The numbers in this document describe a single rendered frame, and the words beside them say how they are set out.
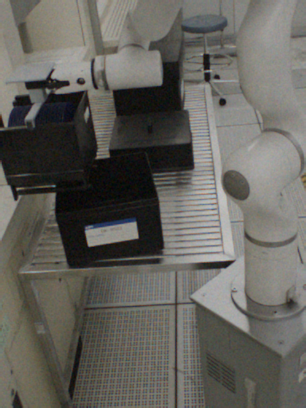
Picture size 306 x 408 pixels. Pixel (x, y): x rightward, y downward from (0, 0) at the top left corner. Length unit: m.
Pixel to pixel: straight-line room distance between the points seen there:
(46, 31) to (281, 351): 2.27
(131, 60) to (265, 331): 0.70
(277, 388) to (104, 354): 1.09
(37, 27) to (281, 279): 2.17
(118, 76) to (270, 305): 0.65
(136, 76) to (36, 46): 1.82
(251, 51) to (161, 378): 1.45
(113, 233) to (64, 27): 1.77
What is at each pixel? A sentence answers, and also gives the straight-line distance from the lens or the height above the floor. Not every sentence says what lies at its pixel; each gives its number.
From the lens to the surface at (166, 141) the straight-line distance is 1.82.
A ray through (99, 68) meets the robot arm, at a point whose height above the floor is 1.27.
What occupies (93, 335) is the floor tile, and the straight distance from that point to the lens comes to 2.35.
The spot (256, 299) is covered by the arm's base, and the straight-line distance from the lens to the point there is 1.28.
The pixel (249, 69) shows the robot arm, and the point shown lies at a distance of 1.01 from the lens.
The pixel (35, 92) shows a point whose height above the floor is 1.22.
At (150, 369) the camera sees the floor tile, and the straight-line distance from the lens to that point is 2.18.
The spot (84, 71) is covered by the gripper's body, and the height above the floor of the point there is 1.27.
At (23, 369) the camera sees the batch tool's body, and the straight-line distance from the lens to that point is 1.63.
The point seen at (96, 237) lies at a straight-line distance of 1.43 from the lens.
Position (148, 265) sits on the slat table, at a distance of 1.44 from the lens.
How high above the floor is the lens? 1.67
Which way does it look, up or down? 33 degrees down
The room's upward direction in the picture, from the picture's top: 7 degrees counter-clockwise
